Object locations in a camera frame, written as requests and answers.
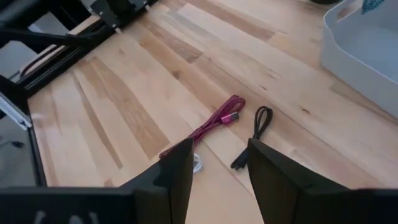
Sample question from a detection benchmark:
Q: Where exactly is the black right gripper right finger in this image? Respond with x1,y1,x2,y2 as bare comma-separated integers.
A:
247,138,358,224

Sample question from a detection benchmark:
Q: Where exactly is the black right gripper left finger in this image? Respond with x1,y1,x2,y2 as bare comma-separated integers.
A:
119,138,195,224

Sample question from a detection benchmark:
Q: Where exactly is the white USB cable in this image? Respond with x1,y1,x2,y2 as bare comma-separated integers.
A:
192,152,205,174

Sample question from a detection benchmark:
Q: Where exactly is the black USB cable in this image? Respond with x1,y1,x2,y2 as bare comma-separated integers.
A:
229,105,274,171

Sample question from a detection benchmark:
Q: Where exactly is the magenta braided USB cable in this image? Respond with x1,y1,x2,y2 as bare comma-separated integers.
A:
159,95,246,159

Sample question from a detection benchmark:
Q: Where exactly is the white plastic bin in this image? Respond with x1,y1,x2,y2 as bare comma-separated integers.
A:
320,0,398,119

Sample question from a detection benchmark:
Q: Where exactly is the silver aluminium profile bar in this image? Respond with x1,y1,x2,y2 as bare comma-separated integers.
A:
0,91,33,131

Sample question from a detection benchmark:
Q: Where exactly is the black metal table frame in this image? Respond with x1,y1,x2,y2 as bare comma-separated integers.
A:
0,0,159,187

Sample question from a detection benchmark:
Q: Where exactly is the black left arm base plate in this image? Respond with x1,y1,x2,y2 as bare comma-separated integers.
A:
90,0,159,30

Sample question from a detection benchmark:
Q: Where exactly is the teal braided USB cable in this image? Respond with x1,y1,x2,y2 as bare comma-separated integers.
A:
360,0,386,15

